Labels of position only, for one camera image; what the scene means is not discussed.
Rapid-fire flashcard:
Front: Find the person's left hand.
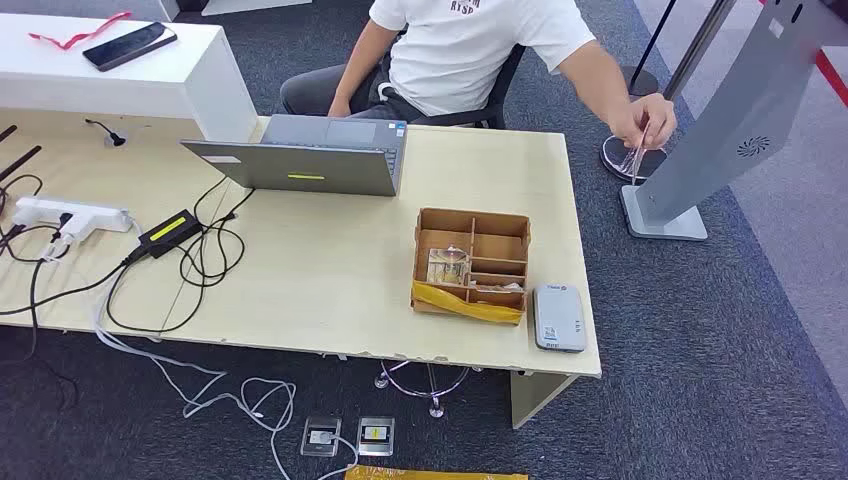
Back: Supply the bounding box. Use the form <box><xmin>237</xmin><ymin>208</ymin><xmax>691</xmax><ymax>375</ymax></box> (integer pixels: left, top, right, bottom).
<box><xmin>608</xmin><ymin>92</ymin><xmax>678</xmax><ymax>151</ymax></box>

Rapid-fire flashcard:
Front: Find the ID card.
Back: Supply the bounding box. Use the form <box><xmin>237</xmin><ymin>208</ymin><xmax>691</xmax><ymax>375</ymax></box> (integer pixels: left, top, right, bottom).
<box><xmin>627</xmin><ymin>122</ymin><xmax>654</xmax><ymax>187</ymax></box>

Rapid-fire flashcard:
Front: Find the person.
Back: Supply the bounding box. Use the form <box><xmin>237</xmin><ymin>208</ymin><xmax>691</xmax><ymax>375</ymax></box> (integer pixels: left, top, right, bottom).
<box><xmin>279</xmin><ymin>0</ymin><xmax>678</xmax><ymax>151</ymax></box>

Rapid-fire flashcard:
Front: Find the wrapped room key card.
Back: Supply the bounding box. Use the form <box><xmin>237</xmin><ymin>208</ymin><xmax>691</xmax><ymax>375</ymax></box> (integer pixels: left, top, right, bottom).
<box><xmin>425</xmin><ymin>245</ymin><xmax>472</xmax><ymax>287</ymax></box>

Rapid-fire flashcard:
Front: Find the grey card reader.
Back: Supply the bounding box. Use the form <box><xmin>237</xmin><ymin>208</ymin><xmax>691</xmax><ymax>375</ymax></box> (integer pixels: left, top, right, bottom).
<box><xmin>532</xmin><ymin>283</ymin><xmax>588</xmax><ymax>354</ymax></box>

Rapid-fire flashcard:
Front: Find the grey laptop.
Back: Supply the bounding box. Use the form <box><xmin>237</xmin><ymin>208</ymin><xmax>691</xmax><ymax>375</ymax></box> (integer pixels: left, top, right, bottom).
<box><xmin>180</xmin><ymin>113</ymin><xmax>409</xmax><ymax>198</ymax></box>

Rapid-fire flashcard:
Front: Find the grey kiosk stand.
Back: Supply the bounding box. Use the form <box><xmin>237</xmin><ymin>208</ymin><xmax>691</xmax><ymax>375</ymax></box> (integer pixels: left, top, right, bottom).
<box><xmin>619</xmin><ymin>0</ymin><xmax>848</xmax><ymax>242</ymax></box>

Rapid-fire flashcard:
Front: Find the white furniture base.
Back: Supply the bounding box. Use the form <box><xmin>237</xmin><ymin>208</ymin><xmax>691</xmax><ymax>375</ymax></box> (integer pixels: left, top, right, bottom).
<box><xmin>200</xmin><ymin>0</ymin><xmax>314</xmax><ymax>17</ymax></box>

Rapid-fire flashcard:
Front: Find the black office chair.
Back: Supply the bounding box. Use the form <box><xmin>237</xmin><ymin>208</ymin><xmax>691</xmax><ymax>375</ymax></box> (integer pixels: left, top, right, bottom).
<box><xmin>407</xmin><ymin>42</ymin><xmax>528</xmax><ymax>130</ymax></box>

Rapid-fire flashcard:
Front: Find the white raised counter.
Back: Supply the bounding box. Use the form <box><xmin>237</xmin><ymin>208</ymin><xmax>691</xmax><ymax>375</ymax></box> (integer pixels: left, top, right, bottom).
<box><xmin>0</xmin><ymin>11</ymin><xmax>260</xmax><ymax>144</ymax></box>

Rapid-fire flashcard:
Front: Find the cardboard organizer box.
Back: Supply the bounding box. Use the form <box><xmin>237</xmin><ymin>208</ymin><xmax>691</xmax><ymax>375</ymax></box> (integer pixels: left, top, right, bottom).
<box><xmin>409</xmin><ymin>207</ymin><xmax>533</xmax><ymax>327</ymax></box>

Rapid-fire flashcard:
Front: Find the red barrier belt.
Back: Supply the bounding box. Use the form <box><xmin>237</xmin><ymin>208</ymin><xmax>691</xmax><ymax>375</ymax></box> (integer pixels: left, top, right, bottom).
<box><xmin>814</xmin><ymin>49</ymin><xmax>848</xmax><ymax>107</ymax></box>

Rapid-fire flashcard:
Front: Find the black laptop power adapter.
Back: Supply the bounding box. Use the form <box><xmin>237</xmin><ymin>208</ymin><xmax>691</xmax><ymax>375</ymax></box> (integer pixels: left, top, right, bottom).
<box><xmin>137</xmin><ymin>209</ymin><xmax>204</xmax><ymax>260</ymax></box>

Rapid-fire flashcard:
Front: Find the black smartphone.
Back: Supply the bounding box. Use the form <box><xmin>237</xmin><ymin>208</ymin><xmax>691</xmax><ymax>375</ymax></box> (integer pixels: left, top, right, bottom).
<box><xmin>82</xmin><ymin>21</ymin><xmax>179</xmax><ymax>73</ymax></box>

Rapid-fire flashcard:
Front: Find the yellow tape on box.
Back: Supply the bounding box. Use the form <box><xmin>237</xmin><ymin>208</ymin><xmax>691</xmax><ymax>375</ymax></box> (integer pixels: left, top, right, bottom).
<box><xmin>410</xmin><ymin>279</ymin><xmax>525</xmax><ymax>326</ymax></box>

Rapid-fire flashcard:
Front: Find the red ribbon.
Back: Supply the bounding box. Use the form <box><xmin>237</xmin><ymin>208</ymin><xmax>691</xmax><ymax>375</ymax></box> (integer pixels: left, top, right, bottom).
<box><xmin>27</xmin><ymin>11</ymin><xmax>134</xmax><ymax>52</ymax></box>

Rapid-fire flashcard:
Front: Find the pale wooden desk leg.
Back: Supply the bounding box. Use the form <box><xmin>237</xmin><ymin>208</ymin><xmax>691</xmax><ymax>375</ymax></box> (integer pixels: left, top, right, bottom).
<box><xmin>510</xmin><ymin>370</ymin><xmax>579</xmax><ymax>430</ymax></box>

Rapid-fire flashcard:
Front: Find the white power strip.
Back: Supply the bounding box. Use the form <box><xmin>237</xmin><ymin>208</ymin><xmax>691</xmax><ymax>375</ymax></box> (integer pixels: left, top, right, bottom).
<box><xmin>11</xmin><ymin>196</ymin><xmax>134</xmax><ymax>243</ymax></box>

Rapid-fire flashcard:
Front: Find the chrome stool base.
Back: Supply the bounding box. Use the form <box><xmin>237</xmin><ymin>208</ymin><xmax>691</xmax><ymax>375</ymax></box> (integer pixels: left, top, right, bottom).
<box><xmin>372</xmin><ymin>359</ymin><xmax>484</xmax><ymax>420</ymax></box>

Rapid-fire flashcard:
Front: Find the long black rod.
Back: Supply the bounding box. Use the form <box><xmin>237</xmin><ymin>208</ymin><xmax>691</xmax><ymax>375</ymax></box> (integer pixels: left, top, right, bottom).
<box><xmin>0</xmin><ymin>145</ymin><xmax>43</xmax><ymax>183</ymax></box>

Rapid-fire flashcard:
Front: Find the floor socket with white plug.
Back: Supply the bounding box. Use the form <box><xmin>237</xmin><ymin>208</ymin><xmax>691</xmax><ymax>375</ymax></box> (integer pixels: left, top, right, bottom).
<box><xmin>299</xmin><ymin>415</ymin><xmax>343</xmax><ymax>460</ymax></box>

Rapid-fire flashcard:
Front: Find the silver floor socket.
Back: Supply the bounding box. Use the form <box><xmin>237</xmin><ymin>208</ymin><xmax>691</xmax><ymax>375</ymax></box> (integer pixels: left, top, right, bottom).
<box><xmin>356</xmin><ymin>415</ymin><xmax>397</xmax><ymax>458</ymax></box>

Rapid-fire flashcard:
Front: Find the black stanchion post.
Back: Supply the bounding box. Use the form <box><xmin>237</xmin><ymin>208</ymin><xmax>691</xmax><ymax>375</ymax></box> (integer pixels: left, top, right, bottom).
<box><xmin>622</xmin><ymin>0</ymin><xmax>680</xmax><ymax>98</ymax></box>

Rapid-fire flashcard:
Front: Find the chrome stanchion post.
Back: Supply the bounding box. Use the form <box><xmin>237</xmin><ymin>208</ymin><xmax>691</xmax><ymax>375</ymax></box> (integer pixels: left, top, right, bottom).
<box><xmin>600</xmin><ymin>0</ymin><xmax>738</xmax><ymax>184</ymax></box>

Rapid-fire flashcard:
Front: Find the black charger cable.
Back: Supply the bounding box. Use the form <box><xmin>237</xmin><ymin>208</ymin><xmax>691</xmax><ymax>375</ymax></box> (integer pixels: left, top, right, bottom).
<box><xmin>105</xmin><ymin>175</ymin><xmax>256</xmax><ymax>335</ymax></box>

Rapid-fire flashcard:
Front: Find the black desk grommet cable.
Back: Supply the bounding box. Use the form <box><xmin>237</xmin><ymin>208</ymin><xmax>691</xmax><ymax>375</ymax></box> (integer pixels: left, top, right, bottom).
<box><xmin>84</xmin><ymin>117</ymin><xmax>128</xmax><ymax>149</ymax></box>

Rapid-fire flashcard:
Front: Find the black mains cable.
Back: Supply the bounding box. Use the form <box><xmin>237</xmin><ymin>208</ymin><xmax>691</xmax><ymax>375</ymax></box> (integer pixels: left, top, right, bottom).
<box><xmin>0</xmin><ymin>248</ymin><xmax>144</xmax><ymax>317</ymax></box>

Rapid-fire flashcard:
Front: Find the white cable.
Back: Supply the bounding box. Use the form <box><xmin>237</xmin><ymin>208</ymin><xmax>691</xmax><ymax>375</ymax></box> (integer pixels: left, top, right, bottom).
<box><xmin>92</xmin><ymin>291</ymin><xmax>362</xmax><ymax>480</ymax></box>

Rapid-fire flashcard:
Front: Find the black plugged cable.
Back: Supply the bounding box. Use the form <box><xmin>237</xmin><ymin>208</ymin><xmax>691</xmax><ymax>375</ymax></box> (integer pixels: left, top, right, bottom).
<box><xmin>0</xmin><ymin>173</ymin><xmax>74</xmax><ymax>372</ymax></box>

